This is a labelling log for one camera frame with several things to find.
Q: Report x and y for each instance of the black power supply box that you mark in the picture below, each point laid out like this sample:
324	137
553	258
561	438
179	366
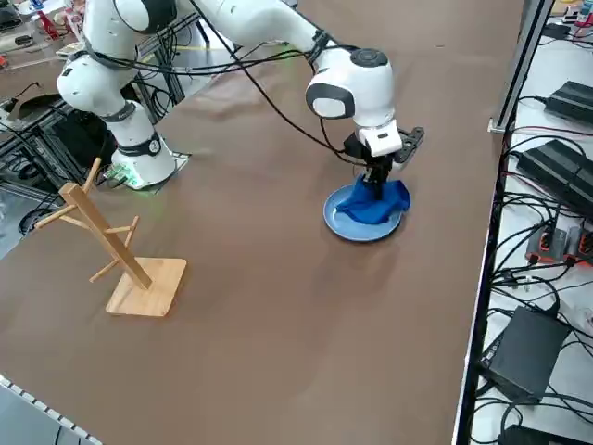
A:
523	352
546	436

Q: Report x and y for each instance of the white ribbed edge strip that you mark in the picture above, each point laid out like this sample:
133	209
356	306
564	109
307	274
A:
41	405

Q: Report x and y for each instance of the aluminium frame post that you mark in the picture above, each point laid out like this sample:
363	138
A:
523	65

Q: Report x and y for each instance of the wooden cup rack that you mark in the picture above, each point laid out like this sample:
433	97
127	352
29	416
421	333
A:
148	283

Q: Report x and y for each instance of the blue cloth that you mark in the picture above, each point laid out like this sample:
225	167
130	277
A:
375	208

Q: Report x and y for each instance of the arm's black gripper body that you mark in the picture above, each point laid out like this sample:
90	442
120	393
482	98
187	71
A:
354	148

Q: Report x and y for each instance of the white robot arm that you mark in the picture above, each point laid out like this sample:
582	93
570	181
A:
259	23

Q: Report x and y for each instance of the orange grey charger dock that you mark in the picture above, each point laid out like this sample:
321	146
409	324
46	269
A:
546	245
581	245

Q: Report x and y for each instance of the red clamp stand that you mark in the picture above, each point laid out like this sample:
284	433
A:
48	25

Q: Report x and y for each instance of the black power adapter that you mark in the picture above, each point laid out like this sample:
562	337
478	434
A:
556	169
572	102

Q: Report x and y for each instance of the light blue plastic plate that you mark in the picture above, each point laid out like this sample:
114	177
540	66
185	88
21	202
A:
343	225

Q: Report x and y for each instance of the aluminium frame rack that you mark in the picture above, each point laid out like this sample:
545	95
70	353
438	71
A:
41	125

